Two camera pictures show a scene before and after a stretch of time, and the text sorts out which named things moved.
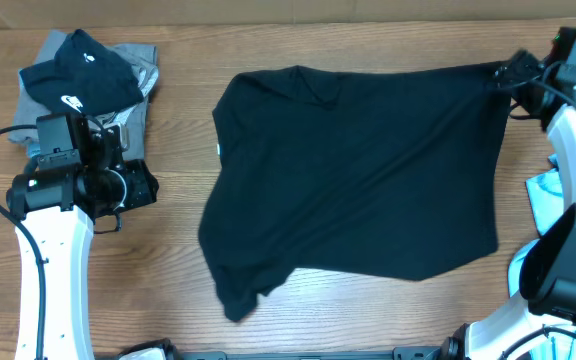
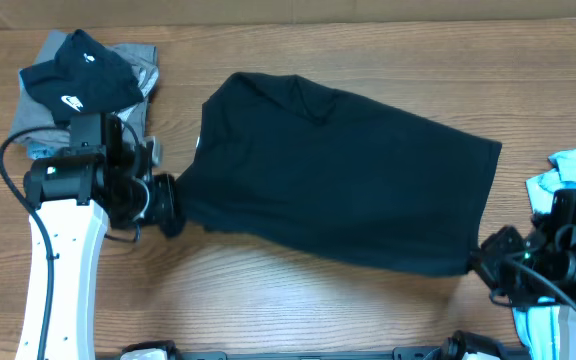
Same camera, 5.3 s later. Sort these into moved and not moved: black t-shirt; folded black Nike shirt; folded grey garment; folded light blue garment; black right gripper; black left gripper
Moved: black left gripper; black t-shirt; black right gripper
Not moved: folded black Nike shirt; folded light blue garment; folded grey garment
